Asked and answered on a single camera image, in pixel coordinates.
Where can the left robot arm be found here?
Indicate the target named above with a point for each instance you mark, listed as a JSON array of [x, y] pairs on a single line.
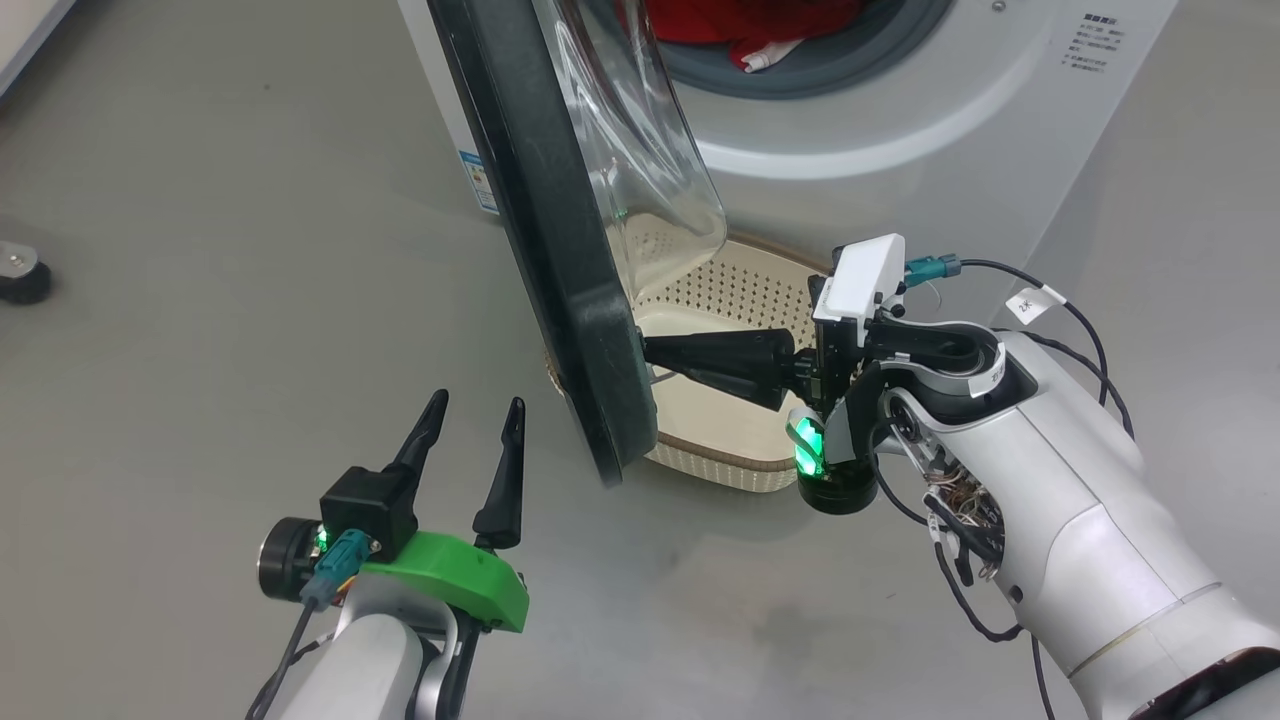
[[370, 660]]

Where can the blue energy label sticker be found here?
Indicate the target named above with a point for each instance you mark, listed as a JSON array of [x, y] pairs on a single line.
[[480, 182]]

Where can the black caster wheel with plate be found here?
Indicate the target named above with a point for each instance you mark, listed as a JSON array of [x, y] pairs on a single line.
[[22, 275]]

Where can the round black washing machine door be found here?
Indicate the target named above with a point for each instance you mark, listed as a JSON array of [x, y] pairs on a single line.
[[560, 250]]

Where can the white front-load washing machine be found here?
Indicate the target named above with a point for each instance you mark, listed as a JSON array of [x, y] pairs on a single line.
[[900, 130]]

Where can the teal camera connector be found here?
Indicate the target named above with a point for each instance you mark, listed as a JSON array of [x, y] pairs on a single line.
[[335, 575], [932, 269]]

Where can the teal right camera connector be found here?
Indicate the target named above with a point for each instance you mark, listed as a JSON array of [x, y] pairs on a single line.
[[932, 269]]

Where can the cream perforated laundry basket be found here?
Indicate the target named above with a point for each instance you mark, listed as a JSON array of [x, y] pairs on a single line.
[[740, 300]]

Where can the teal left camera connector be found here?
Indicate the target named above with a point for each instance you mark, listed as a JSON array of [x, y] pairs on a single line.
[[335, 575]]

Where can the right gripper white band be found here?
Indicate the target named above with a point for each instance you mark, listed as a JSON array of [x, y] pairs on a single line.
[[860, 280]]

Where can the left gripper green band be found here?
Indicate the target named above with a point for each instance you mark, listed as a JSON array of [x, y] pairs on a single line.
[[460, 580]]

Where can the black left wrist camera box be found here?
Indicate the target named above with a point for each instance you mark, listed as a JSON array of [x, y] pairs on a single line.
[[370, 505]]

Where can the red clothing item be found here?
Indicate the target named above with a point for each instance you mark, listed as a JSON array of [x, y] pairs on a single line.
[[700, 20]]

